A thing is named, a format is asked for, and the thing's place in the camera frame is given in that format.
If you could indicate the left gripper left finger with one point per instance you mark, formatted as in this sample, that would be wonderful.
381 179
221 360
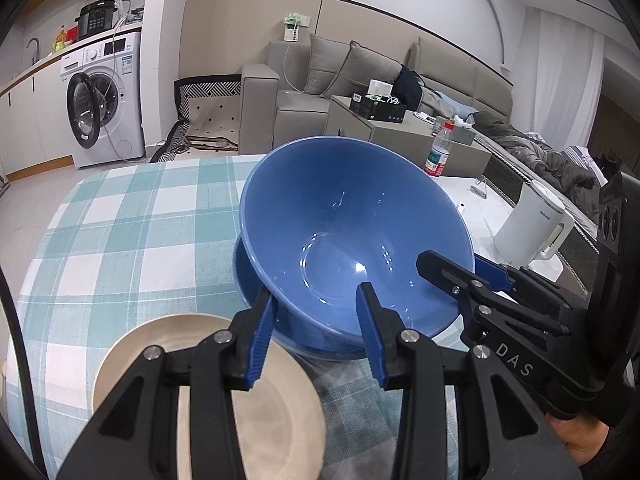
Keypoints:
133 434

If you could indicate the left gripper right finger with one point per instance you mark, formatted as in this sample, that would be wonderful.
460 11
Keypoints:
502 434

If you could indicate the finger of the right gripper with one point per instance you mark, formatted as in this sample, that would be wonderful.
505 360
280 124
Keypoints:
450 277
500 278

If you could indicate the large cream plate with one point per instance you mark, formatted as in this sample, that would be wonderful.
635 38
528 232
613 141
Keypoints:
280 421

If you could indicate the blue bowl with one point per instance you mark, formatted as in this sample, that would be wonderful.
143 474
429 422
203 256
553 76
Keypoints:
321 215
289 331

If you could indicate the person right hand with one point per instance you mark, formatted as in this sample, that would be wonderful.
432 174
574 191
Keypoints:
586 438

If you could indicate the white electric kettle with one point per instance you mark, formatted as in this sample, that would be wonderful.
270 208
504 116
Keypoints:
536 227

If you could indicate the white marble side table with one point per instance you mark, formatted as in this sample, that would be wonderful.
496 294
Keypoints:
482 209

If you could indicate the clear plastic water bottle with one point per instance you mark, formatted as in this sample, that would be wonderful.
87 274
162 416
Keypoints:
436 159

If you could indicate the grey bedside cabinet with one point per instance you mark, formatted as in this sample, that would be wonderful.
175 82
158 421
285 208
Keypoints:
411 138

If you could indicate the black storage box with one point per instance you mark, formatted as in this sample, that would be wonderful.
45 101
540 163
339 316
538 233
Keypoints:
378 108

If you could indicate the grey cushion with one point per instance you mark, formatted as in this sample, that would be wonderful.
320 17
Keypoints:
325 60
361 65

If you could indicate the grey sofa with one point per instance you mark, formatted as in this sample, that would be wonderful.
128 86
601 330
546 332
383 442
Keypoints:
288 97

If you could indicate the black patterned floor mat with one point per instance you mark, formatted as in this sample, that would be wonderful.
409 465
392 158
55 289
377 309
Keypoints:
208 118

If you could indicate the white washing machine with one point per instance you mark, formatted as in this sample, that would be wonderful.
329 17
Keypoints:
102 98

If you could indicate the black rice cooker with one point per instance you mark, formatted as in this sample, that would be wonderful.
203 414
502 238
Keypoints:
96 17

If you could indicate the white wall socket charger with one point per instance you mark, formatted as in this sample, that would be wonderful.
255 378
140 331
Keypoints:
293 23

